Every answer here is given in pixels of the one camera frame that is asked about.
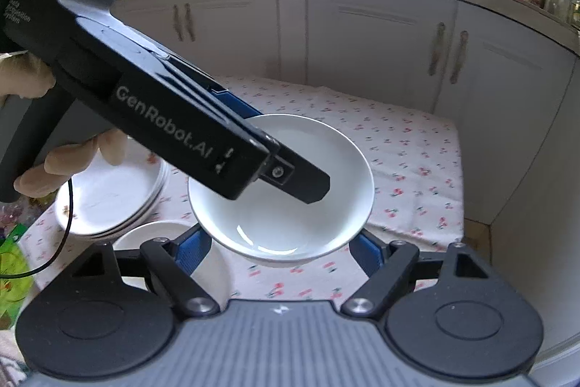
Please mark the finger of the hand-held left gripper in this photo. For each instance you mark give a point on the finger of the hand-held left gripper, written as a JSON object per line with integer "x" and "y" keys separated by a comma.
{"x": 242, "y": 108}
{"x": 299, "y": 183}

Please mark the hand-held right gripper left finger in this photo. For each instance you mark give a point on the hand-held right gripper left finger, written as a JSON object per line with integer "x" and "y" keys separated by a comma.
{"x": 192, "y": 251}

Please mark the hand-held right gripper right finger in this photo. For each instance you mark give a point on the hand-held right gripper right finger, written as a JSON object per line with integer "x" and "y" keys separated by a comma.
{"x": 368, "y": 255}

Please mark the white bowl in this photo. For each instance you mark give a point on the white bowl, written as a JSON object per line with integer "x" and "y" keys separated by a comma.
{"x": 215, "y": 278}
{"x": 290, "y": 224}

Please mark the person's left hand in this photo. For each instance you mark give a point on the person's left hand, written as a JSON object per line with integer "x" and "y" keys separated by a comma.
{"x": 68, "y": 158}

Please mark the cherry print tablecloth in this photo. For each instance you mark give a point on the cherry print tablecloth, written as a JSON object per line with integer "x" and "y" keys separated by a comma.
{"x": 408, "y": 165}

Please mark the white kitchen cabinet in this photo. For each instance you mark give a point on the white kitchen cabinet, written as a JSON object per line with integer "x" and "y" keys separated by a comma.
{"x": 362, "y": 51}

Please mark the green plastic bag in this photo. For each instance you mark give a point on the green plastic bag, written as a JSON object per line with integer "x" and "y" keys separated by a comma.
{"x": 13, "y": 260}

